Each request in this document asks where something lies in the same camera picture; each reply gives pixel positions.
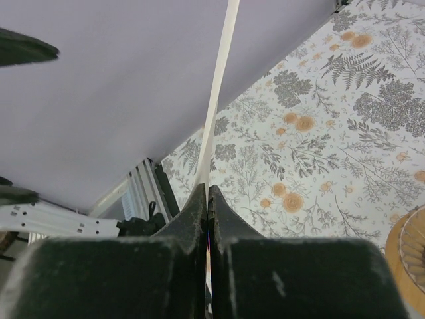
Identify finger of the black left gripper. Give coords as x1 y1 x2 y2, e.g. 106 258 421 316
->
1 28 59 68
1 177 39 205

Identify clear glass dripper cone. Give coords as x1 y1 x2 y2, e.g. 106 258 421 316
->
399 206 424 292

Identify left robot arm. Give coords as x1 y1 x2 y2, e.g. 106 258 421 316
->
1 29 165 243

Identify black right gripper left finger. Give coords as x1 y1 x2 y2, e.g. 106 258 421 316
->
1 184 207 318

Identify white paper coffee filter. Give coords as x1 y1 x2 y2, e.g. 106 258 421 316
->
195 0 240 300

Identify floral patterned table mat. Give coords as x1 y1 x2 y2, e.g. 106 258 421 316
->
161 0 425 240

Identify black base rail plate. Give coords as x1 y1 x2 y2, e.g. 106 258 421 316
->
155 164 180 220

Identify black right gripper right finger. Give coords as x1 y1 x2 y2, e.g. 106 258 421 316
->
208 186 408 318

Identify round wooden dripper base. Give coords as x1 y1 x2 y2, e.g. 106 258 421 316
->
384 207 424 318

